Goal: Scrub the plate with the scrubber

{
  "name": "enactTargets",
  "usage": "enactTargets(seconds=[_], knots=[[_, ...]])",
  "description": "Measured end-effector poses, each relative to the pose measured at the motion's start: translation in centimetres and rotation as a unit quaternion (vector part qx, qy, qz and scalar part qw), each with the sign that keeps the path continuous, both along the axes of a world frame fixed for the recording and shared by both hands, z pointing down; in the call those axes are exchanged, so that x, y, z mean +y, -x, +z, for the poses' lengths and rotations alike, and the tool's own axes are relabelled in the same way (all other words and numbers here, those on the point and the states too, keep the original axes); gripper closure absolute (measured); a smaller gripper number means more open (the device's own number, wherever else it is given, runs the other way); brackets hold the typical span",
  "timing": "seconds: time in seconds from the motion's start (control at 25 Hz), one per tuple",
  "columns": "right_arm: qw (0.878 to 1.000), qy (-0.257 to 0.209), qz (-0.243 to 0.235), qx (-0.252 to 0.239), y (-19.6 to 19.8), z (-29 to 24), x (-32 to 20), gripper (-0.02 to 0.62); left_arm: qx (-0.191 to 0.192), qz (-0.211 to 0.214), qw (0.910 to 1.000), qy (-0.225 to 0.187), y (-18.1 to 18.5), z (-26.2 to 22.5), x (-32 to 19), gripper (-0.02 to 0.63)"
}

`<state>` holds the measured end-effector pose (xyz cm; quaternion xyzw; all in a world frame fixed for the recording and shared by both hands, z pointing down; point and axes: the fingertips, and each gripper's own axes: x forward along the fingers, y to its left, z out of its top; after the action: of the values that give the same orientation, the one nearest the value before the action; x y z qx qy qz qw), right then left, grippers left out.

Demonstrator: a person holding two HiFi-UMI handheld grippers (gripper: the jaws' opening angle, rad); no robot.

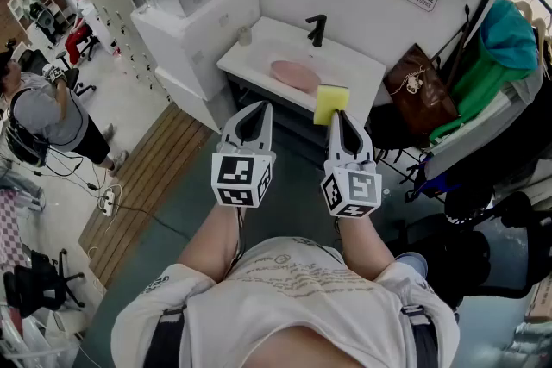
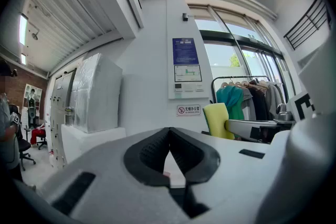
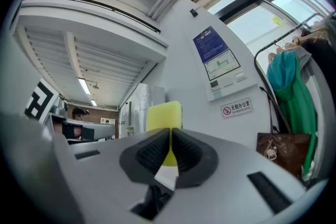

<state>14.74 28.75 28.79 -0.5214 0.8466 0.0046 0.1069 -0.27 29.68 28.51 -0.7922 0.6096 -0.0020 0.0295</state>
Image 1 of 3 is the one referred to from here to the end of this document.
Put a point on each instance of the person's white printed t-shirt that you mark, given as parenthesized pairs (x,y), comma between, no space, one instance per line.
(280,301)

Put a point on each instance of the white sink basin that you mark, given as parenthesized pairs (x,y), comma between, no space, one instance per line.
(276,47)

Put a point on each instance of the black faucet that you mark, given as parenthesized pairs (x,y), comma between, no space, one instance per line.
(318,32)

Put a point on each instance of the dark vanity cabinet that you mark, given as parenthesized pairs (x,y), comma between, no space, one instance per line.
(284,120)

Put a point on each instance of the pink large plate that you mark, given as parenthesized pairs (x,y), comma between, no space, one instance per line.
(295,75)

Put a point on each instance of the wooden slatted platform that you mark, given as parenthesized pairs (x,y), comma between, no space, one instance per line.
(146,185)

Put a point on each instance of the person's left forearm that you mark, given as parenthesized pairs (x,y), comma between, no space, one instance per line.
(213,241)

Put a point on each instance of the translucent soap bottle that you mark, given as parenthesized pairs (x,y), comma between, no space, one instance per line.
(244,36)

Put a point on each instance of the purple checkered cloth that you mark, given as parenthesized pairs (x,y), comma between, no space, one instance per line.
(10,228)

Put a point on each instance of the teal cloth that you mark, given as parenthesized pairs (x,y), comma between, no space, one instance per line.
(509,34)

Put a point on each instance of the yellow sponge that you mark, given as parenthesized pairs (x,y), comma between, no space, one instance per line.
(330,103)

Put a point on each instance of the white power strip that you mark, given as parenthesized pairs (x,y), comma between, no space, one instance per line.
(107,202)

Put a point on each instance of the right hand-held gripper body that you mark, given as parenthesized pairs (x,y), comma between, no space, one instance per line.
(353,189)

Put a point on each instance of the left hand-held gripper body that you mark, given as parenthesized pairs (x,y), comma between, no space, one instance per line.
(241,176)

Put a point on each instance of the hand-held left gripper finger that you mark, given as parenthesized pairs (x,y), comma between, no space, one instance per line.
(230,129)
(267,129)

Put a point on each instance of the brown leather bag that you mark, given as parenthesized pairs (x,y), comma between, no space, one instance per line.
(420,97)

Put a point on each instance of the black office chair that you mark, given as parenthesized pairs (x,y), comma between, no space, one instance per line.
(509,228)
(34,284)

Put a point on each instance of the black coat rack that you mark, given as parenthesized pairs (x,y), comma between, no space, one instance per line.
(487,0)

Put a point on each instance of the person's right forearm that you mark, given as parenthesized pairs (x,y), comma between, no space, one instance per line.
(362,245)

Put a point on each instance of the green cloth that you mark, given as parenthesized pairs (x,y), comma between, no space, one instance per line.
(483,86)

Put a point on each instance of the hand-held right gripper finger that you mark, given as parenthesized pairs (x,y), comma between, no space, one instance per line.
(364,146)
(336,142)

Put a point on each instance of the red chair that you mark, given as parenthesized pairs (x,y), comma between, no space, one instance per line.
(77,41)

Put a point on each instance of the grey locker cabinet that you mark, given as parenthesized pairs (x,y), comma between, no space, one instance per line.
(116,4)

